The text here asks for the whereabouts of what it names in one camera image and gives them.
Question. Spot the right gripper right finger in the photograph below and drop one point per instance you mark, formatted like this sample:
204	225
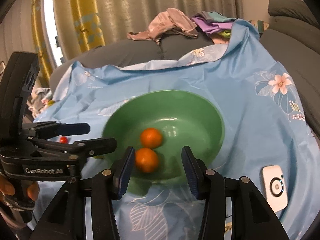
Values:
252	217

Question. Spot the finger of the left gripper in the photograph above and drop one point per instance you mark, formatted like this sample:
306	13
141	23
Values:
45	149
48	130

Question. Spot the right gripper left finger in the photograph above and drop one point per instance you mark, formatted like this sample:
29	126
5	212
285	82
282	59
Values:
65	217

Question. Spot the red tomato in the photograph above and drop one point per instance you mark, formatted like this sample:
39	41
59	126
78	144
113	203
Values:
63	140

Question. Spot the orange mandarin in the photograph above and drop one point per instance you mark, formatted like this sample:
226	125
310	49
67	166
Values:
146	160
151	138

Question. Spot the green plastic bowl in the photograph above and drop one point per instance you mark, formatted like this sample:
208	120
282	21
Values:
183	118

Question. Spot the left hand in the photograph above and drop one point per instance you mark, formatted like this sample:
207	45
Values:
32	191

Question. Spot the clutter pile of clothes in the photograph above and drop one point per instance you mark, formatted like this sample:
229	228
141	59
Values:
40	100

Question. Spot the white square device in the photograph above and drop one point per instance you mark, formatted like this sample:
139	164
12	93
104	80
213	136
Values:
275	188

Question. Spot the blue floral tablecloth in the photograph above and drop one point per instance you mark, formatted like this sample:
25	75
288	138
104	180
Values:
234	105

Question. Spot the yellow patterned curtain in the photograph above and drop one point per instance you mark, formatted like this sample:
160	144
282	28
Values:
63	29

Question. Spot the beige curtain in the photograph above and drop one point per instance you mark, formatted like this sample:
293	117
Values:
119	17

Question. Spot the pink clothing pile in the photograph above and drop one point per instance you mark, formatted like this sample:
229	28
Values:
169	22

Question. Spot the purple clothing pile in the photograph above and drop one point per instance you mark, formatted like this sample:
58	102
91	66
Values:
212	22

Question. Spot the grey sofa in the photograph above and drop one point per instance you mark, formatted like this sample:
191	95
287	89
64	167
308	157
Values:
292	39

